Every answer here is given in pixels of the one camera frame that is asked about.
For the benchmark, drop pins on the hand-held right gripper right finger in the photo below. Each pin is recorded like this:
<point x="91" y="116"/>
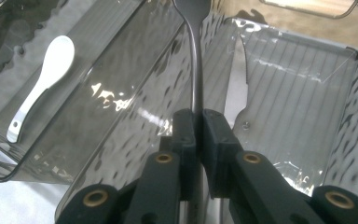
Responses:
<point x="217" y="146"/>

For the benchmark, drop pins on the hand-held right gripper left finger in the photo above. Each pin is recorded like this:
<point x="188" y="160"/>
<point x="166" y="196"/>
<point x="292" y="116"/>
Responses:
<point x="186" y="140"/>

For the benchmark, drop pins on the metal table knife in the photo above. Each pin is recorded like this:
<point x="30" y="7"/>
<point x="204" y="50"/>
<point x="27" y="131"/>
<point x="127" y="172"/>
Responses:
<point x="237" y="81"/>

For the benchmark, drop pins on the metal fork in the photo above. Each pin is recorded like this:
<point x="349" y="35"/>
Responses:
<point x="195" y="62"/>

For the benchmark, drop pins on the grey transparent plastic bin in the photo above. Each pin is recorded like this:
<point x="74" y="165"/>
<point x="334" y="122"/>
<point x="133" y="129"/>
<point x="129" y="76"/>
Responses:
<point x="0" y="46"/>
<point x="84" y="37"/>
<point x="292" y="109"/>

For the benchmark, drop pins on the white table mat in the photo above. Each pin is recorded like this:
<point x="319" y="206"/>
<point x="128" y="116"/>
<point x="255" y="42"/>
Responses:
<point x="12" y="202"/>

